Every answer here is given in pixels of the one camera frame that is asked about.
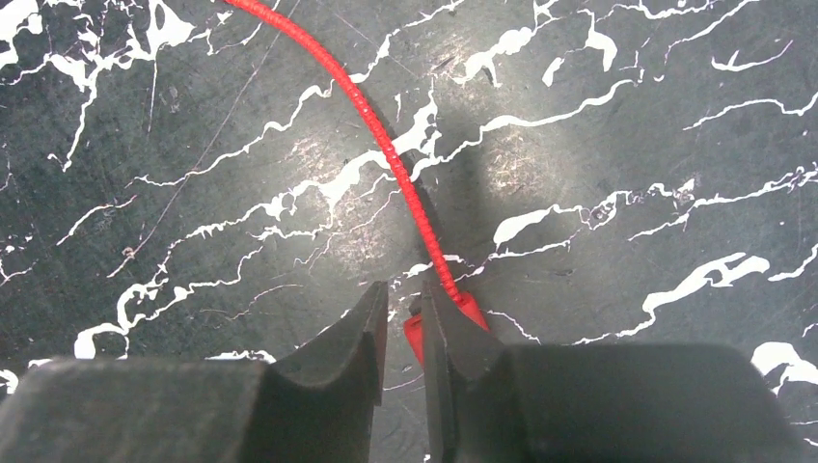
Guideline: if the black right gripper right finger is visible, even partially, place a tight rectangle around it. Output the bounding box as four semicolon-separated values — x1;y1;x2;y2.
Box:
421;285;805;462

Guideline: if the red cable tie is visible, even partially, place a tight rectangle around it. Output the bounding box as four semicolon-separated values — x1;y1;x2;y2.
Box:
227;0;502;362

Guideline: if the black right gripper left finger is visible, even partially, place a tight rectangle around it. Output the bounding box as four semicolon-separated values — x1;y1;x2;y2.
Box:
1;282;388;462

